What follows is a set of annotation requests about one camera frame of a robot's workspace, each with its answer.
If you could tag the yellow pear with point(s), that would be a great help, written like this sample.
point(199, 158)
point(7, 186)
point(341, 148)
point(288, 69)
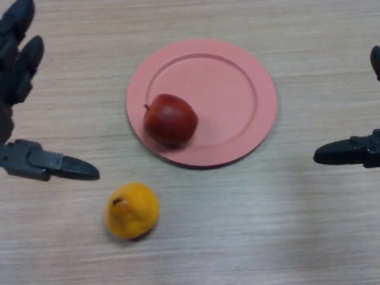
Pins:
point(132, 210)

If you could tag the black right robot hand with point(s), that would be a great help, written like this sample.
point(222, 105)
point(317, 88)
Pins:
point(350, 153)

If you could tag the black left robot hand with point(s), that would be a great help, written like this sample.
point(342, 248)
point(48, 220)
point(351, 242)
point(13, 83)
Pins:
point(17, 74)

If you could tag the pink round plate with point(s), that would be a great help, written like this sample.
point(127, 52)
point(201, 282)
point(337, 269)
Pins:
point(222, 107)

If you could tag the red apple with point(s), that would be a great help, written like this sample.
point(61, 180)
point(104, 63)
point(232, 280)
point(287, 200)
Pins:
point(170, 120)

